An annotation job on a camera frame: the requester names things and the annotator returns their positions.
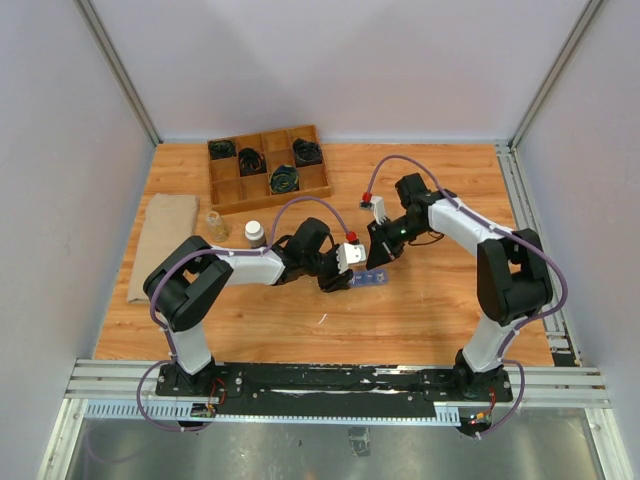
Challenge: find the brown bottle with white cap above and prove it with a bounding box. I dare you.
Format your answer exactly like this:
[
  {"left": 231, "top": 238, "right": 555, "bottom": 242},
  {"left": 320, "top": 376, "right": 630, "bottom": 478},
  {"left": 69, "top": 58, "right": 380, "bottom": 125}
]
[{"left": 244, "top": 220, "right": 267, "bottom": 249}]

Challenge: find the clear jar of yellow pills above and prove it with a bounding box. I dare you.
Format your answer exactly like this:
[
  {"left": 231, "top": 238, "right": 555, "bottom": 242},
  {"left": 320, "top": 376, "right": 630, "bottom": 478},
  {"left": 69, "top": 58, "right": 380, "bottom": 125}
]
[{"left": 205, "top": 211, "right": 229, "bottom": 244}]

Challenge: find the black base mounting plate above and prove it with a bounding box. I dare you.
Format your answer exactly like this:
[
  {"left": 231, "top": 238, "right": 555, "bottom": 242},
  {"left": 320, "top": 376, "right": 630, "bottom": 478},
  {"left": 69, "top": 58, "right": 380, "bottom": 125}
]
[{"left": 155, "top": 363, "right": 513, "bottom": 419}]

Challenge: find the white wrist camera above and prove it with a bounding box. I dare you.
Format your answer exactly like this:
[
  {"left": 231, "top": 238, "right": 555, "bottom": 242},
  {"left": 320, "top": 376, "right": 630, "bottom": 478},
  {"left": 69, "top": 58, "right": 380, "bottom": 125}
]
[
  {"left": 336, "top": 243, "right": 367, "bottom": 274},
  {"left": 360, "top": 192, "right": 387, "bottom": 225}
]

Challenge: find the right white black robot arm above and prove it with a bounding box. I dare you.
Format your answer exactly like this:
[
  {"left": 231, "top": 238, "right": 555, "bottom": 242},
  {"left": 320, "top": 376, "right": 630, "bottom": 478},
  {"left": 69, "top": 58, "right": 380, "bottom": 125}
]
[{"left": 361, "top": 174, "right": 553, "bottom": 400}]

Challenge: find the blue weekly pill organizer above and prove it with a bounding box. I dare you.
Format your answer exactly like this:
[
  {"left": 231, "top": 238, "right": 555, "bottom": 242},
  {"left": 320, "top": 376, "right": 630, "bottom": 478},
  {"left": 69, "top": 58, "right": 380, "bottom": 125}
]
[{"left": 349, "top": 268, "right": 389, "bottom": 288}]

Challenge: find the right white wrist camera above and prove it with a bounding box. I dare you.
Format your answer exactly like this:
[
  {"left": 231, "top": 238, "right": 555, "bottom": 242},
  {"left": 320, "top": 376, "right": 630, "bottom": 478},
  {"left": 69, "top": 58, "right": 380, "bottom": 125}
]
[{"left": 360, "top": 192, "right": 387, "bottom": 225}]

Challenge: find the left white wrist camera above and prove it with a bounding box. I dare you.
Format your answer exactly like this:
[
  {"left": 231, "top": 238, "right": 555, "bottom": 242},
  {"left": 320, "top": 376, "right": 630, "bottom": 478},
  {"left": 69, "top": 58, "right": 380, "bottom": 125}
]
[{"left": 336, "top": 243, "right": 367, "bottom": 274}]

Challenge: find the folded beige cloth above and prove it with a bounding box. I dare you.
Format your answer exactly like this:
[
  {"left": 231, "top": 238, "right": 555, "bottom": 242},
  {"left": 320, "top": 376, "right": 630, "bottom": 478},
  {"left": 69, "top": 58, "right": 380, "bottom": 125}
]
[{"left": 126, "top": 194, "right": 199, "bottom": 304}]

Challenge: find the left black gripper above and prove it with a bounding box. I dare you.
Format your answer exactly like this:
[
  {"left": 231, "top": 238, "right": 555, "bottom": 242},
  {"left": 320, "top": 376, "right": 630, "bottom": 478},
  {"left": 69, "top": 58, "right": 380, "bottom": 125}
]
[{"left": 303, "top": 244, "right": 354, "bottom": 293}]

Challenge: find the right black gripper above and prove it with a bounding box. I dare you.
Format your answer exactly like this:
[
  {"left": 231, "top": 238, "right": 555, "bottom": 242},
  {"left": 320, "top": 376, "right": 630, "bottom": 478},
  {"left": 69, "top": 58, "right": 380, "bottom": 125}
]
[{"left": 366, "top": 214, "right": 427, "bottom": 270}]

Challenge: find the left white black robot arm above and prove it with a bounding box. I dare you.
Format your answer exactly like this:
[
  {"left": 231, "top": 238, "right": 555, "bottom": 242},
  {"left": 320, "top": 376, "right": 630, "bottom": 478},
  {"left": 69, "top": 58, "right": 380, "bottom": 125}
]
[{"left": 143, "top": 218, "right": 366, "bottom": 396}]

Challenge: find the grey slotted cable duct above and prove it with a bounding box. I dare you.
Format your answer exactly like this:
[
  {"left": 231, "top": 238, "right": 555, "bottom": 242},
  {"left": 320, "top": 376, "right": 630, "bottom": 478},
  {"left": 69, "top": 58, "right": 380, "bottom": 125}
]
[{"left": 85, "top": 400, "right": 462, "bottom": 427}]

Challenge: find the wooden compartment tray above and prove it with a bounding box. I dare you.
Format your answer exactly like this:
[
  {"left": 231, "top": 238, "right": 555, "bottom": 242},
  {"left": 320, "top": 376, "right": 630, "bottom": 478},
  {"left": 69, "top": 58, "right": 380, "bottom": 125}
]
[{"left": 207, "top": 124, "right": 331, "bottom": 214}]

